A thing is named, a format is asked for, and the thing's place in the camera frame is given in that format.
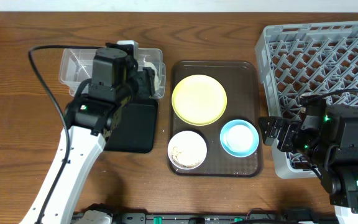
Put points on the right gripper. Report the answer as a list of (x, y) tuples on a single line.
[(276, 132)]

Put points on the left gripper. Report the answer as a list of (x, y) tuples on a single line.
[(149, 81)]

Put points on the white tissue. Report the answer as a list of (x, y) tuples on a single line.
[(156, 76)]

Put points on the food scraps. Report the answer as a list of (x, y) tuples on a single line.
[(184, 157)]

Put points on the white bowl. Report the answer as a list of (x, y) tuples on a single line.
[(188, 140)]

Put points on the pale green cup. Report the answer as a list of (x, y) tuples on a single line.
[(240, 138)]

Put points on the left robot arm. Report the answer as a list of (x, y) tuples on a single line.
[(87, 123)]

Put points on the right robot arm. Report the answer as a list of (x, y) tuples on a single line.
[(327, 137)]

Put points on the grey dishwasher rack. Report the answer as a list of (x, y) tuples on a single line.
[(305, 59)]

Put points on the blue bowl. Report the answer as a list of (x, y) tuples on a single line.
[(223, 138)]

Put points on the black plastic bin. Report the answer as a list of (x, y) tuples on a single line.
[(136, 130)]

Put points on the yellow plate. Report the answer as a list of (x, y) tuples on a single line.
[(199, 100)]

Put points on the clear plastic bin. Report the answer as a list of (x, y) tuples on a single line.
[(77, 65)]

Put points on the brown plastic tray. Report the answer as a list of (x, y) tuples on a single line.
[(239, 80)]

